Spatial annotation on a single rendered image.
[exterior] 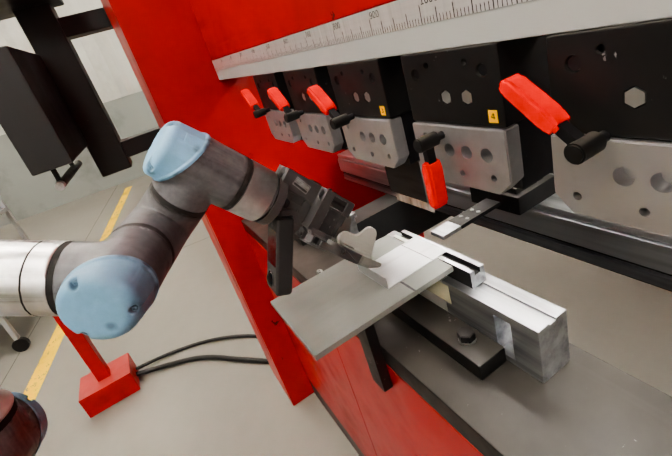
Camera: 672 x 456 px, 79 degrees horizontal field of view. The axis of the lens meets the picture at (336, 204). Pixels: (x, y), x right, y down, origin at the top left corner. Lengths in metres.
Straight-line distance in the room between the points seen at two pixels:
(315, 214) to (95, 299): 0.28
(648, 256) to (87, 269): 0.76
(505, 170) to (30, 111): 1.36
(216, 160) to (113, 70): 7.19
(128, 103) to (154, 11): 6.30
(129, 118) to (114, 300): 7.31
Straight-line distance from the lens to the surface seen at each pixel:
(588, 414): 0.67
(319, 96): 0.70
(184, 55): 1.42
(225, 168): 0.51
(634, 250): 0.82
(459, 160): 0.52
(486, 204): 0.86
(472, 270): 0.68
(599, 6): 0.39
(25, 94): 1.54
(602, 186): 0.43
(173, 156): 0.50
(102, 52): 7.69
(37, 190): 8.20
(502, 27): 0.44
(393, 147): 0.62
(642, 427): 0.66
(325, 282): 0.74
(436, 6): 0.49
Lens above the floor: 1.40
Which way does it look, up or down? 23 degrees down
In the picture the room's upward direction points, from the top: 17 degrees counter-clockwise
